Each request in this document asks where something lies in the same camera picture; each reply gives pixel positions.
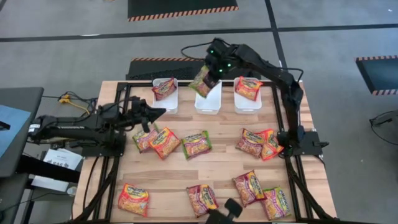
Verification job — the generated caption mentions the yellow cable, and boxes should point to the yellow cable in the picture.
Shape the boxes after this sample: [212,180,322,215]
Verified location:
[58,94,91,116]

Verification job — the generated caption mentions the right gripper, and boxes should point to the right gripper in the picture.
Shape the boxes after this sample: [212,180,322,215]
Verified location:
[205,37,240,90]

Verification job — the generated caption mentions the orange Maruchan ramen pack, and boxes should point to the orange Maruchan ramen pack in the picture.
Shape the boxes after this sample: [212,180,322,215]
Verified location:
[117,182,150,218]
[234,75,264,102]
[149,126,182,160]
[257,129,285,162]

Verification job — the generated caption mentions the white printed paper sheet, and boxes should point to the white printed paper sheet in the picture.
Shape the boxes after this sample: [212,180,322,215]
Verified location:
[30,148,84,192]

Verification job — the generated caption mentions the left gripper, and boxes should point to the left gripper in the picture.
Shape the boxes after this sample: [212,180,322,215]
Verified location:
[124,96,167,133]

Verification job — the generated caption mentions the red Maruchan ramen pack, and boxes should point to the red Maruchan ramen pack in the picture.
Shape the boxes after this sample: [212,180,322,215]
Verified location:
[186,184,220,218]
[151,77,177,101]
[232,169,267,208]
[235,128,267,159]

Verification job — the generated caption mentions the black aluminium table frame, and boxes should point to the black aluminium table frame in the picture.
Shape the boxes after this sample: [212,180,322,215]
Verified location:
[73,80,338,224]

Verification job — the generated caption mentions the grey desk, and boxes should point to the grey desk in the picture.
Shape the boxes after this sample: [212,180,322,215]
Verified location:
[0,86,44,178]

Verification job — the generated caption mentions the black desk beam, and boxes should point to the black desk beam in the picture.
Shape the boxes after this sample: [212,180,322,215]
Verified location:
[15,154,81,184]

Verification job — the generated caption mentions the blue desk pad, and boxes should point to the blue desk pad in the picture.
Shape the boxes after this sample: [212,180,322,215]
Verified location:
[0,104,32,158]

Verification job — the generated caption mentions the white plastic bin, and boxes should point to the white plastic bin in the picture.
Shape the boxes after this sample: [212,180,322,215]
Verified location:
[152,77,179,114]
[233,77,263,114]
[194,79,223,115]

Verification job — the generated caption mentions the black hazard-striped floor mat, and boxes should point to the black hazard-striped floor mat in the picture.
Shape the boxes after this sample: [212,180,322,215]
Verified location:
[355,55,398,96]
[127,0,239,22]
[126,57,262,81]

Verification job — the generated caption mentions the green Maruchan ramen pack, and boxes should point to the green Maruchan ramen pack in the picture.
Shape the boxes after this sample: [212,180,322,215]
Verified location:
[188,64,219,99]
[261,185,292,221]
[180,130,213,160]
[132,123,160,154]

